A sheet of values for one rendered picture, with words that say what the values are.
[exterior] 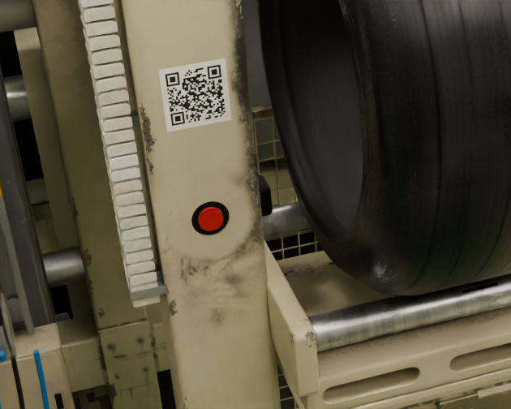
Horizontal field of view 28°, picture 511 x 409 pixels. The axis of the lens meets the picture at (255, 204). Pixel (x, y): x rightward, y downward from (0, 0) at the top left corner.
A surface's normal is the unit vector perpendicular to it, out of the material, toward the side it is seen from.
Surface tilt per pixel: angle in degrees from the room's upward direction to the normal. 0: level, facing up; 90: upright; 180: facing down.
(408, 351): 0
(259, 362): 90
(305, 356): 90
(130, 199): 90
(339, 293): 0
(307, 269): 0
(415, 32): 70
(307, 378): 90
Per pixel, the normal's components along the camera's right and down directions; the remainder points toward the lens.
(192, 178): 0.26, 0.46
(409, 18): -0.51, 0.09
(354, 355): -0.08, -0.87
